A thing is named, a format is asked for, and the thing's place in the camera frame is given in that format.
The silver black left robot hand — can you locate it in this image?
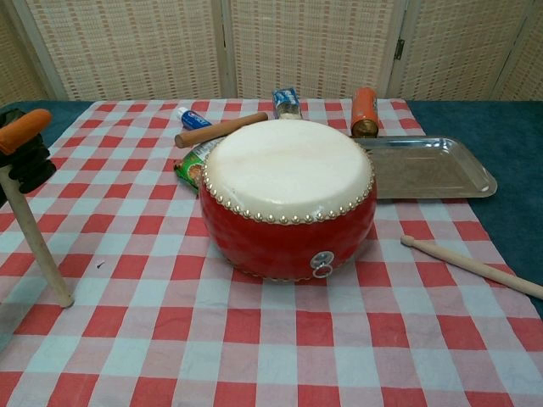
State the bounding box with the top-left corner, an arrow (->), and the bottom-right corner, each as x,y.
0,109 -> 58,209

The light wooden drumstick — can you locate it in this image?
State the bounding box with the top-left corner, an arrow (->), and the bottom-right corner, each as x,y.
0,167 -> 75,309
400,235 -> 543,301

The red drum with white skin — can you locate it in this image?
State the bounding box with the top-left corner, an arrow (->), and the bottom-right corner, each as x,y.
199,119 -> 378,285

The woven beige folding screen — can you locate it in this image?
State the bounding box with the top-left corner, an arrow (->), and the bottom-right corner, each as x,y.
0,0 -> 543,109

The green silver snack packet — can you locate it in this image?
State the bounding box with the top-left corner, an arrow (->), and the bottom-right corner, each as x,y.
172,137 -> 226,198

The white blue toothpaste tube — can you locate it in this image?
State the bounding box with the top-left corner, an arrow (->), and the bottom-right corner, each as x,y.
176,106 -> 213,131

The brown wooden rolling pin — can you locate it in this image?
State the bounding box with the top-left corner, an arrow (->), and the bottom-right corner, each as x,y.
175,112 -> 269,149

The red white checkered tablecloth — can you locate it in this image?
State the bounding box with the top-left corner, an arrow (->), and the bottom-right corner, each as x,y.
0,98 -> 543,407

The blue cookie packet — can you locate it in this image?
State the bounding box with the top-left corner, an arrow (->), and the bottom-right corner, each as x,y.
271,87 -> 304,120

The orange cylindrical can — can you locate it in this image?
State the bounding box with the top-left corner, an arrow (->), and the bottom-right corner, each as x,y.
350,87 -> 380,139

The rectangular stainless steel tray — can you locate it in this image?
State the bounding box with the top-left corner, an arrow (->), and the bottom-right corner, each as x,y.
351,135 -> 498,200

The teal table cover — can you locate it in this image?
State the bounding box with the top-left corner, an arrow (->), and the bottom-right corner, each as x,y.
0,99 -> 543,321

